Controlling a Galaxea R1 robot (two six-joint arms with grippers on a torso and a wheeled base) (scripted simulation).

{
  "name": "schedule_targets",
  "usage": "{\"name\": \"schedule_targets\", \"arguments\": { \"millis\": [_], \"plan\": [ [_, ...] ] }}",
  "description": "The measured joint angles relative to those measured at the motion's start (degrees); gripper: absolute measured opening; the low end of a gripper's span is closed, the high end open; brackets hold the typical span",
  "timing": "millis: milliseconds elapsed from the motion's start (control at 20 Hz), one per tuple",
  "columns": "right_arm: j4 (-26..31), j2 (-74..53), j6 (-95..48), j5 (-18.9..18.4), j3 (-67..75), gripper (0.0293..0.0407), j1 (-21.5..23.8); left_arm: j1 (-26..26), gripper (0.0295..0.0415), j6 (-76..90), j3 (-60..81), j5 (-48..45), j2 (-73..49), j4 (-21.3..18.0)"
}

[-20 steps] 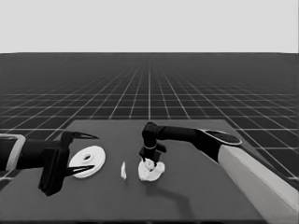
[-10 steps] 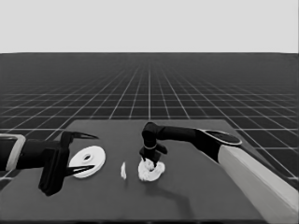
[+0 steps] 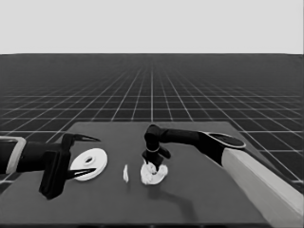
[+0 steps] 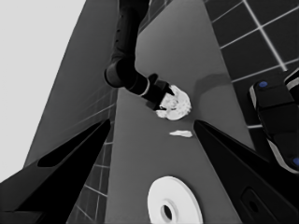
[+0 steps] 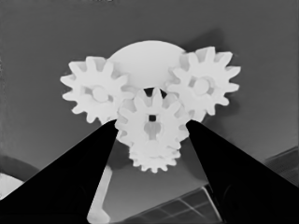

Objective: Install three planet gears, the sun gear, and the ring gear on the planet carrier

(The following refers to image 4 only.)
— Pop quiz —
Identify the large thick white disc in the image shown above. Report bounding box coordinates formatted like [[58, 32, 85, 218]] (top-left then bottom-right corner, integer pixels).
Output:
[[147, 175, 204, 224]]

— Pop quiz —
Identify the white round carrier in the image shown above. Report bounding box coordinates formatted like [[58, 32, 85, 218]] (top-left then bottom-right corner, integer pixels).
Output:
[[155, 84, 192, 122]]

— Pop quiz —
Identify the white toothed gear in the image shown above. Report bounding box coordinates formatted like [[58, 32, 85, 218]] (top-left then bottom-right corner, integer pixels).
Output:
[[169, 84, 190, 101], [162, 94, 178, 110], [155, 106, 171, 121], [174, 100, 192, 121]]

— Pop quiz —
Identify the small white T-shaped piece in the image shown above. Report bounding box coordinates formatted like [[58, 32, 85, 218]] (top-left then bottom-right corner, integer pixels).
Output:
[[168, 129, 193, 139]]

